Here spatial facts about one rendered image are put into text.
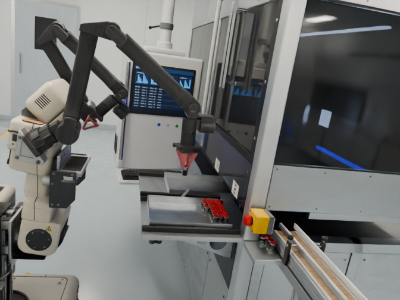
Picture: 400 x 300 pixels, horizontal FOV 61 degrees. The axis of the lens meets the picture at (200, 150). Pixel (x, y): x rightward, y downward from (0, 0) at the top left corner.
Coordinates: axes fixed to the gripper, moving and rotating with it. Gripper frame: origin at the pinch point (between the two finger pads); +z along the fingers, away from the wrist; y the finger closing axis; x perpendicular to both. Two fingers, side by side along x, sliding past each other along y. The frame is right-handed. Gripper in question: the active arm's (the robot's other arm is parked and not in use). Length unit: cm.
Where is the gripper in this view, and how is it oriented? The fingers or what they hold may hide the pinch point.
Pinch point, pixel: (185, 166)
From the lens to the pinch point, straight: 136.8
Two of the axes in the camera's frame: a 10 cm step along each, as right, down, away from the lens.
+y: 8.9, -0.1, 4.5
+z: -1.1, 9.6, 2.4
